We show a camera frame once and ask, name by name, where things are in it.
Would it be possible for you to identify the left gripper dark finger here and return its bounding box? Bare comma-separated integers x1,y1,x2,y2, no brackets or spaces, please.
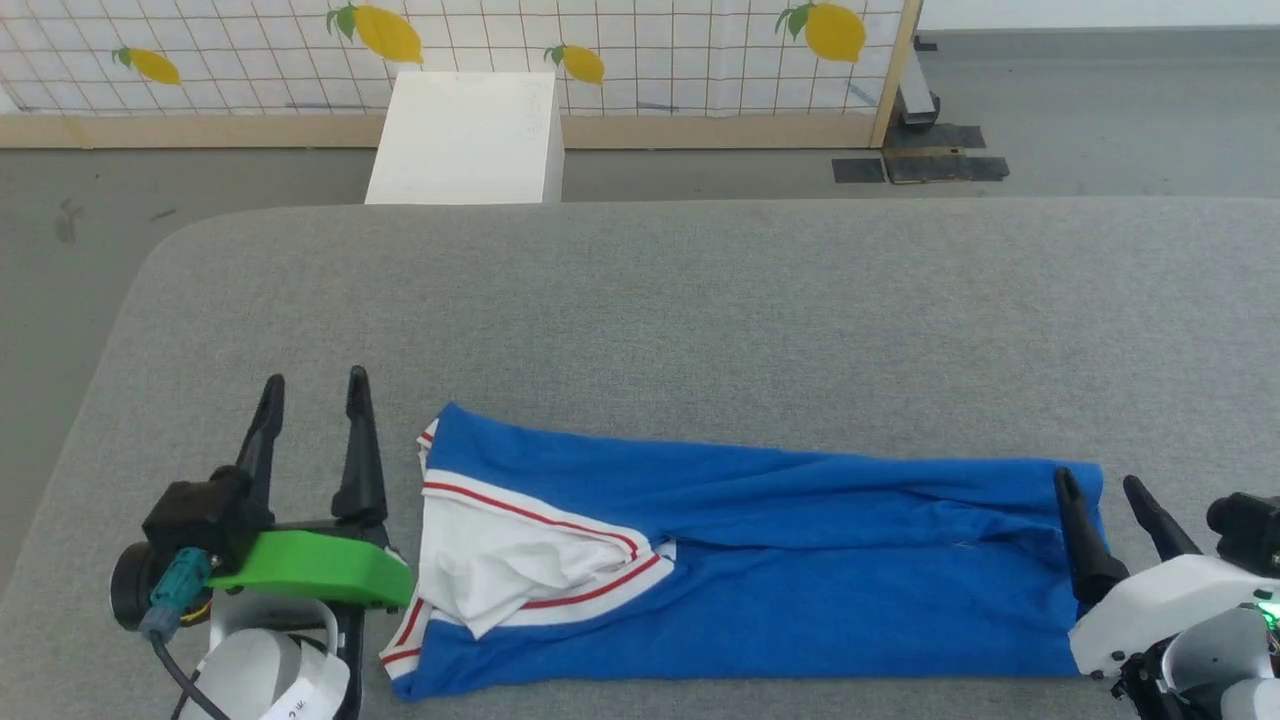
332,366,389,546
235,375,286,506

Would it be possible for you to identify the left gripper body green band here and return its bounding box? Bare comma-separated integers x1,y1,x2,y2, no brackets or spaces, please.
110,522,413,633

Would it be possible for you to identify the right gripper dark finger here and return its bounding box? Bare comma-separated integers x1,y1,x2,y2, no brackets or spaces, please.
1123,475,1204,563
1054,466,1129,606

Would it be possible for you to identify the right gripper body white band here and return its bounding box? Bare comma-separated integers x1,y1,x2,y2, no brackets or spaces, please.
1068,555,1280,678

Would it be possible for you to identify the blue t-shirt white striped trim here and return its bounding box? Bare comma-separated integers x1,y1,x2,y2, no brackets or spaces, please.
380,403,1106,701

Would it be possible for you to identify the white box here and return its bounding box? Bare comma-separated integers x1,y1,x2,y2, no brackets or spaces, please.
365,70,566,205

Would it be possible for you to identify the long black floor mat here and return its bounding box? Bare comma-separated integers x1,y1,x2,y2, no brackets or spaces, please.
884,154,1011,186

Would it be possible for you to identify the metal partition foot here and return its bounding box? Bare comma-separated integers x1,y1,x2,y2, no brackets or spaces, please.
897,38,941,128

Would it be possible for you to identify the left arm cable teal connector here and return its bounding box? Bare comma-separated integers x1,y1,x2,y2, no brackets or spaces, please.
138,548,233,720

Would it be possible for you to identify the lemon print partition wooden frame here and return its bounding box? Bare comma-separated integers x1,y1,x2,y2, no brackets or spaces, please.
0,0,923,151

